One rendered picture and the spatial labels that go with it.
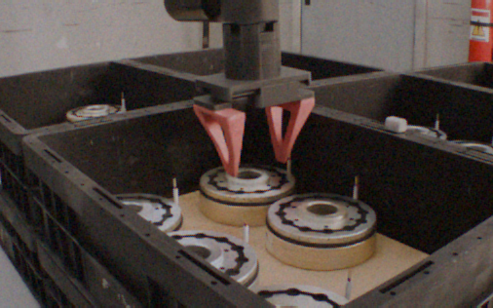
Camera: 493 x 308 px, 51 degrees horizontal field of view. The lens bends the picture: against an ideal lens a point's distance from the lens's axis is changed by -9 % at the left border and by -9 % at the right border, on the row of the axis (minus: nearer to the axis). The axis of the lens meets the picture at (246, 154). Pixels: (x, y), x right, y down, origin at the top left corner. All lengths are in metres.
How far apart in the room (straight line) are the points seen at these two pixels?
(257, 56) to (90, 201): 0.23
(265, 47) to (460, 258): 0.30
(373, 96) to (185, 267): 0.60
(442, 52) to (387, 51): 0.41
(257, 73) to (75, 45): 3.68
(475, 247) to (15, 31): 3.74
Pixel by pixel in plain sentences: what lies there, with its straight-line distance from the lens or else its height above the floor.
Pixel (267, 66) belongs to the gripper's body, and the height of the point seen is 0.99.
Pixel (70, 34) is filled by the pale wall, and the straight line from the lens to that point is 4.15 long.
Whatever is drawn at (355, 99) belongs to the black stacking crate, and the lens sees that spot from 0.81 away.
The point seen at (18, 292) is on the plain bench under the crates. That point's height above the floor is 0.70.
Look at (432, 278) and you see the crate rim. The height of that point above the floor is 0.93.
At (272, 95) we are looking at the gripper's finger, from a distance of 0.54.
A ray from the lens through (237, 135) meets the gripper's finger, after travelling 0.53.
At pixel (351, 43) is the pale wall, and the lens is 3.95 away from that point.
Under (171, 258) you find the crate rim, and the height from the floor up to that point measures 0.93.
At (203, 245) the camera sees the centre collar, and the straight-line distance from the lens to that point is 0.45.
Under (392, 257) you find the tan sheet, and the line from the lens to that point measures 0.51.
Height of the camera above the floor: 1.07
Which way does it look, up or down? 18 degrees down
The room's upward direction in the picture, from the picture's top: straight up
